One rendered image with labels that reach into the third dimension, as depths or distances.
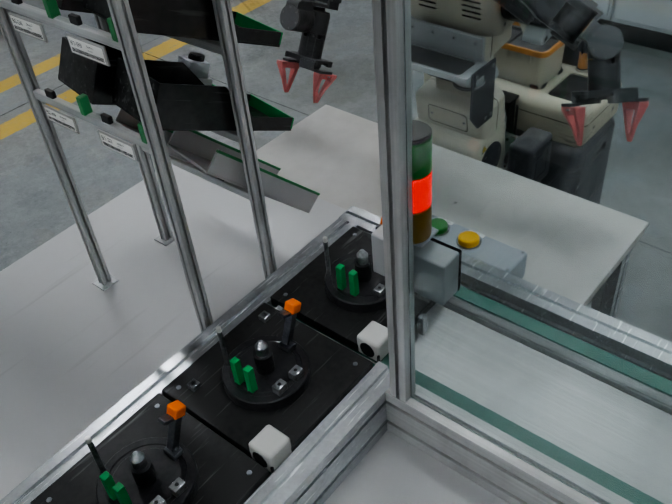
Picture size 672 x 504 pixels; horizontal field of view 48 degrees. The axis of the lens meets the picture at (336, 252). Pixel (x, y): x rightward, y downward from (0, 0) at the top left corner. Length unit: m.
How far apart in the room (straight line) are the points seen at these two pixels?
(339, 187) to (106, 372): 0.68
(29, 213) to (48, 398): 2.12
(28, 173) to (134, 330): 2.34
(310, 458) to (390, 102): 0.54
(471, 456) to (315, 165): 0.92
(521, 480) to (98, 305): 0.89
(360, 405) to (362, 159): 0.83
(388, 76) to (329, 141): 1.12
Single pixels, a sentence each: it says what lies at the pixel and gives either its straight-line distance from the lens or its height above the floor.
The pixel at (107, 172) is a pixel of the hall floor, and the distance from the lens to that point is 3.62.
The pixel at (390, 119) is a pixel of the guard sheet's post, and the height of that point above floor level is 1.45.
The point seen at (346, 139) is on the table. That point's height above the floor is 0.86.
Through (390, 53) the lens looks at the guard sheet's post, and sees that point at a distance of 0.81.
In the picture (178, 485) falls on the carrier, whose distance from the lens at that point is 1.09.
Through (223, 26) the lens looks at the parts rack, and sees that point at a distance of 1.17.
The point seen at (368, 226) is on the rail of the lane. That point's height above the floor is 0.96.
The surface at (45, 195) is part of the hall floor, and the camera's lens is 3.59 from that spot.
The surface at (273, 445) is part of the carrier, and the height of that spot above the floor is 0.99.
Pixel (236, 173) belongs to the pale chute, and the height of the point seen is 1.16.
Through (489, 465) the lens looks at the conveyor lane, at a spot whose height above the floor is 0.93.
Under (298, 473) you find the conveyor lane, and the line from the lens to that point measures 1.12.
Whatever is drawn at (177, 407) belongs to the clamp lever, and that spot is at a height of 1.07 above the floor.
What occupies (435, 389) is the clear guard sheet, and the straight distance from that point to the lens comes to 1.12.
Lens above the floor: 1.89
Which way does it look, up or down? 41 degrees down
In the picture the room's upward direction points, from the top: 6 degrees counter-clockwise
